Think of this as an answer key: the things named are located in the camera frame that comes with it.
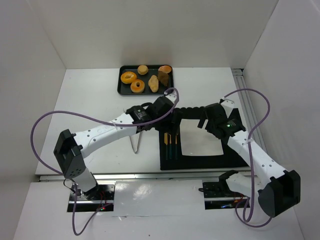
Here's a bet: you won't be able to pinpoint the long yellow bread roll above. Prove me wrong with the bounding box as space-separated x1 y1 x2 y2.
148 75 159 93

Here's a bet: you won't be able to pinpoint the grey metal tongs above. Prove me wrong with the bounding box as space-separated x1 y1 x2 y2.
129 132 143 155

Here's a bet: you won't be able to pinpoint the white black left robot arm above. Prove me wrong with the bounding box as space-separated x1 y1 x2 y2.
53 93 179 200

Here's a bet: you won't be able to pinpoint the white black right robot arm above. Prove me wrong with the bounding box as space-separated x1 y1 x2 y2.
198 99 301 218

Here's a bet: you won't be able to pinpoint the black rectangular bread tray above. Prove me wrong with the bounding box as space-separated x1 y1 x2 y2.
117 64 174 96

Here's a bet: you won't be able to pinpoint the white square plate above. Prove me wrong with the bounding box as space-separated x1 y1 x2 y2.
179 119 224 157

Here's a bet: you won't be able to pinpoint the orange white-centred donut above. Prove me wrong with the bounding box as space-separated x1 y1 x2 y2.
130 79 145 94

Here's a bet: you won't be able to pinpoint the brown chocolate croissant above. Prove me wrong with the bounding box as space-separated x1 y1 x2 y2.
157 70 169 87

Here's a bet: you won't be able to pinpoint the orange sesame burger bun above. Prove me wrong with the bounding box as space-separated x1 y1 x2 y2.
158 65 172 74

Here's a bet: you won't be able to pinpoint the small round tan bun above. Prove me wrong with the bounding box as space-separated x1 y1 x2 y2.
137 65 149 76

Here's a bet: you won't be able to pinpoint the orange glazed donut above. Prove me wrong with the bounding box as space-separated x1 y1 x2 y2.
120 71 137 84

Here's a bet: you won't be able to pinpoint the black scalloped placemat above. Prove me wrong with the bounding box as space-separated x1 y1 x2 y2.
159 106 248 170

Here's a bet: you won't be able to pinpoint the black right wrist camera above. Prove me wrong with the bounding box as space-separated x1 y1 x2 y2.
219 118 246 138

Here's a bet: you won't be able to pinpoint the gold knife green handle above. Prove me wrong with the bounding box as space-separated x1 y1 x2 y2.
164 132 169 161

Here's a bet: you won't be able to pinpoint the gold fork green handle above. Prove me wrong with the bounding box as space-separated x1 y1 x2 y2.
174 135 178 160

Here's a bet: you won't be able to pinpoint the aluminium rail right side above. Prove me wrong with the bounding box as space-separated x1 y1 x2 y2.
231 68 267 152

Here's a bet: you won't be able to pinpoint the gold spoon green handle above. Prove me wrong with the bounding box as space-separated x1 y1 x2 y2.
168 134 173 160

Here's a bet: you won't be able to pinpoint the aluminium rail front edge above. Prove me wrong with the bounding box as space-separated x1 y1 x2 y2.
38 171 258 183

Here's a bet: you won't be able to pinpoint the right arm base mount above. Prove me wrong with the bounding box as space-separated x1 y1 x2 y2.
198 182 247 210

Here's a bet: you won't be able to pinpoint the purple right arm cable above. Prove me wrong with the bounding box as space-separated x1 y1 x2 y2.
222 88 273 228

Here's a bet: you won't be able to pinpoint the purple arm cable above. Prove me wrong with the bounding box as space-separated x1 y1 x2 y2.
222 88 273 228
30 87 180 237

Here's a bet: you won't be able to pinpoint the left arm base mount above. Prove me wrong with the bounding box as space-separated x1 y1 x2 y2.
75 184 115 213

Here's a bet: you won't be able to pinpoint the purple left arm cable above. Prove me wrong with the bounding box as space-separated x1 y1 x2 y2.
30 87 180 237

